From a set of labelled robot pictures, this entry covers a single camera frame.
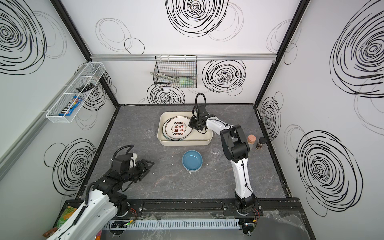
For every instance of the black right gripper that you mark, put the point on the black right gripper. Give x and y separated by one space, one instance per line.
195 122

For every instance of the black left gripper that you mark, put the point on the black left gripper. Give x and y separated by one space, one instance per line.
139 168

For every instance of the blue bowl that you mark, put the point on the blue bowl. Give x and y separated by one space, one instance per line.
192 161

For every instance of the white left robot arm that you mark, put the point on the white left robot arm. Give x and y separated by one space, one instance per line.
104 199

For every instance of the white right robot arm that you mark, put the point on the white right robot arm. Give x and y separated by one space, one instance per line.
236 149

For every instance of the cream plastic bin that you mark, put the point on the cream plastic bin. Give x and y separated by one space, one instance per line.
194 139

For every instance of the clear plastic cup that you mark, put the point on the clear plastic cup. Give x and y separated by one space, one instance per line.
149 129
216 152

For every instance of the green item in basket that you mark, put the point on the green item in basket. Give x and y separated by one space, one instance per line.
186 82

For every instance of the pink lid glass jar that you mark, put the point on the pink lid glass jar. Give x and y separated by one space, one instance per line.
251 139

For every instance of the dark lid spice bottle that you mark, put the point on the dark lid spice bottle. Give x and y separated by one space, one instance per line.
261 142

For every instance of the green snack bag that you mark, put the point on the green snack bag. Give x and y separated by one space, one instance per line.
65 215

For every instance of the blue candy packet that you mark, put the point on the blue candy packet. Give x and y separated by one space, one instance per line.
71 106

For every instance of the black wire basket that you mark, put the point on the black wire basket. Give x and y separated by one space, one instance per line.
175 66

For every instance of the white slotted cable duct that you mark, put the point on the white slotted cable duct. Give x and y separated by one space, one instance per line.
191 224

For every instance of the clear wall shelf basket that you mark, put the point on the clear wall shelf basket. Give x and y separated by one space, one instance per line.
93 100

